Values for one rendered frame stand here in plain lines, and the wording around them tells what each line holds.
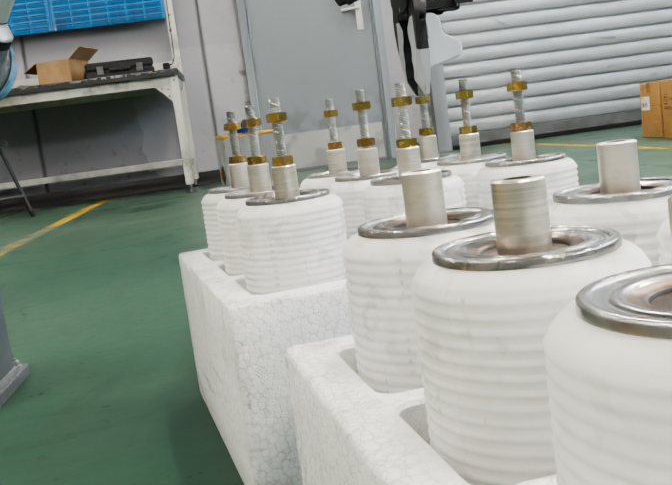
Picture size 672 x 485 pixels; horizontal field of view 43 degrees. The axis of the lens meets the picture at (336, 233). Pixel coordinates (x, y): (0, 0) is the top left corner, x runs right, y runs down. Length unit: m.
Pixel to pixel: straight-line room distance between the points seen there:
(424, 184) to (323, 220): 0.28
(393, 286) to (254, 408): 0.30
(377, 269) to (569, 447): 0.21
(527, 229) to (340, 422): 0.13
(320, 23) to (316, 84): 0.42
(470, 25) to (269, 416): 5.65
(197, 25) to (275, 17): 0.54
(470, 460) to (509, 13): 6.07
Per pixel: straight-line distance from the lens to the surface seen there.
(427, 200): 0.45
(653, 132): 5.00
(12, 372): 1.32
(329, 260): 0.72
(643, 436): 0.22
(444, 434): 0.35
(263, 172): 0.86
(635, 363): 0.22
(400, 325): 0.43
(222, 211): 0.85
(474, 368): 0.32
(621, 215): 0.47
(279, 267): 0.72
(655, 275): 0.28
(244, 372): 0.69
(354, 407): 0.41
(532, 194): 0.34
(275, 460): 0.72
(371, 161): 0.89
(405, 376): 0.44
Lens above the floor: 0.31
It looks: 7 degrees down
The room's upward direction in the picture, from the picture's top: 8 degrees counter-clockwise
